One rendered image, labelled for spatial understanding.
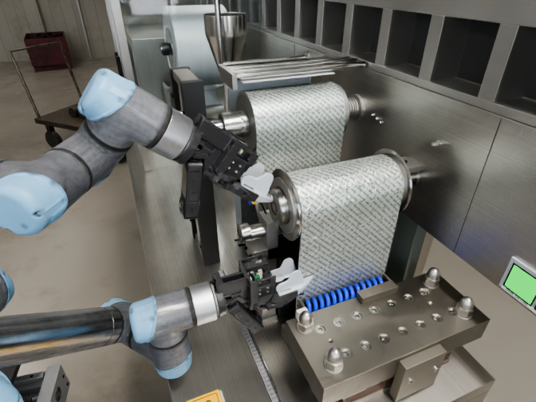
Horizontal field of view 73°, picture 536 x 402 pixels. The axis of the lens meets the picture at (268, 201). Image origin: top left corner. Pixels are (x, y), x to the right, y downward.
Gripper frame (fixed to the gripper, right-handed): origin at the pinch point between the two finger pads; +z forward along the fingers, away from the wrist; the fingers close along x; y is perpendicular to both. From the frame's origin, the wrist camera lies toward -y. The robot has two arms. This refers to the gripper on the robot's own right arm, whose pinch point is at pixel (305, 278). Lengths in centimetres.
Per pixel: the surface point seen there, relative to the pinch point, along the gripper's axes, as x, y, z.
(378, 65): 25, 36, 31
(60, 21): 902, -36, -113
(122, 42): 102, 34, -24
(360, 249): -0.3, 4.3, 13.1
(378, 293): -6.2, -4.3, 15.0
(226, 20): 71, 43, 7
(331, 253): -0.3, 5.6, 5.5
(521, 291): -24.3, 8.1, 29.4
